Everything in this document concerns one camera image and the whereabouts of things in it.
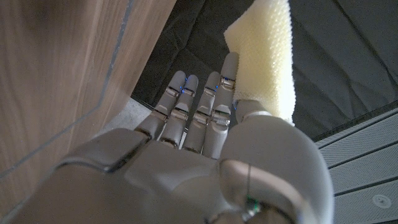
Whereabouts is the pale yellow sponge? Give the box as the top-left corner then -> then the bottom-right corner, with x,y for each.
223,0 -> 297,125

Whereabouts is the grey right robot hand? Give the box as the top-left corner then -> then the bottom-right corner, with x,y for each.
9,52 -> 335,224

